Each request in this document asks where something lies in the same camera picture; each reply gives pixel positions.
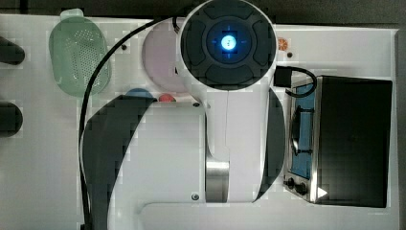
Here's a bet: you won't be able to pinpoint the black toaster oven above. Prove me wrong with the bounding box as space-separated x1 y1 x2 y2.
283 76 393 208

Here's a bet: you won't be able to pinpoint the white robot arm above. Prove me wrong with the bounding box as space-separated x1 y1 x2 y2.
80 0 285 230

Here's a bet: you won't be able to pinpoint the red strawberry toy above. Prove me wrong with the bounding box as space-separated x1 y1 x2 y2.
159 94 175 103

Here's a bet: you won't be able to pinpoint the blue bowl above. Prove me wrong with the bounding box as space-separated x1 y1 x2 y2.
125 88 153 99

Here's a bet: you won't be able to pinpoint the lilac round plate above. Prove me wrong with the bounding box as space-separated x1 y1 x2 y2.
142 19 187 94

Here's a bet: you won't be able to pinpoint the orange slice toy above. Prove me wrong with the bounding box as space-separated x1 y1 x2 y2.
278 37 288 51

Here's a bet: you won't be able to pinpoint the green perforated colander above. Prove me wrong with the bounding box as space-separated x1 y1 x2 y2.
49 9 107 98

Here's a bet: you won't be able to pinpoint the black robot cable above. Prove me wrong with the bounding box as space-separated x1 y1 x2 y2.
78 15 180 230

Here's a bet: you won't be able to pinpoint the black cylinder post lower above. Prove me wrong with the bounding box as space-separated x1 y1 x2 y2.
0 102 23 138

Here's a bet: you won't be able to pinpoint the black cylinder post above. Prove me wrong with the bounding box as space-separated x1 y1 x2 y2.
0 102 23 138
0 37 25 65

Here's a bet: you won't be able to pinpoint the black cylinder post upper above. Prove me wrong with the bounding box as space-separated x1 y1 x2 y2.
0 37 25 65

